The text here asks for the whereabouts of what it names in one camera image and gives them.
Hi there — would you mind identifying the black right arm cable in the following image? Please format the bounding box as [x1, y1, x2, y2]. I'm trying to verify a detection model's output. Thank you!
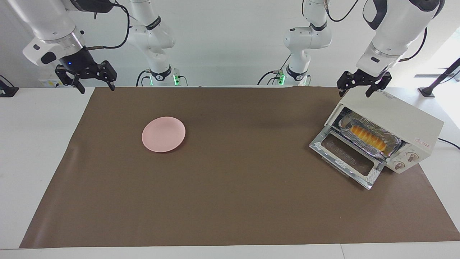
[84, 2, 130, 50]

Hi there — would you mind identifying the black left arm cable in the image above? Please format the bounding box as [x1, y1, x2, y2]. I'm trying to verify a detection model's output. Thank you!
[325, 0, 429, 62]

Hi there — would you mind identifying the aluminium foil tray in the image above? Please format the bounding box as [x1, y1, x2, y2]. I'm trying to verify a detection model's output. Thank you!
[338, 111, 402, 159]

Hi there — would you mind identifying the brown table mat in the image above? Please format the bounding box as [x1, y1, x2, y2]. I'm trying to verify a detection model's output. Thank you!
[19, 86, 460, 249]

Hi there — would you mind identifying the white power socket box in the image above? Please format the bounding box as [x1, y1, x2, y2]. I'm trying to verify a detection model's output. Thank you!
[38, 77, 69, 88]

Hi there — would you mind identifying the black oven power cable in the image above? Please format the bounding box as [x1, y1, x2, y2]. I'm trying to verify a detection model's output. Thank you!
[438, 138, 460, 150]

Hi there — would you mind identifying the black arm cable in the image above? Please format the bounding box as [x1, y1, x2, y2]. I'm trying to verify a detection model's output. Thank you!
[325, 0, 429, 62]
[84, 2, 130, 50]

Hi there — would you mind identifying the black right base cable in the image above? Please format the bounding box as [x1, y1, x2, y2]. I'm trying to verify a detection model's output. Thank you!
[135, 69, 151, 87]

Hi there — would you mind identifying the black left base cable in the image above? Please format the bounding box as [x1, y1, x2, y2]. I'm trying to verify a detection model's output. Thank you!
[257, 54, 292, 86]

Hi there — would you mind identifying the glass oven door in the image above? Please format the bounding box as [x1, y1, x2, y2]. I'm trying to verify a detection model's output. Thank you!
[308, 129, 386, 190]

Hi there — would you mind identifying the yellow sliced bread loaf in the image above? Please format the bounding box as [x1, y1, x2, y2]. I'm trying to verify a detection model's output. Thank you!
[349, 124, 388, 152]

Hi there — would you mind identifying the black base cable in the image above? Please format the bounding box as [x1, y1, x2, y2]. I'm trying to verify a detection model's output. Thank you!
[257, 54, 292, 86]
[135, 69, 151, 87]

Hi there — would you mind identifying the cream toaster oven body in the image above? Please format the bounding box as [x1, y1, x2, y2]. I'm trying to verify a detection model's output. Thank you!
[325, 88, 445, 174]

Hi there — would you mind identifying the black table clamp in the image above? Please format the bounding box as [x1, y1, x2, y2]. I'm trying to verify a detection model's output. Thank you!
[0, 75, 19, 97]

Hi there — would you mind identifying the pink round plate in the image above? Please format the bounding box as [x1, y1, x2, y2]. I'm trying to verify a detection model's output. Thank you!
[142, 116, 187, 153]

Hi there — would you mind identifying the black camera stand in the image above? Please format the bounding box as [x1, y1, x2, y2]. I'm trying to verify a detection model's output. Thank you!
[418, 58, 460, 98]

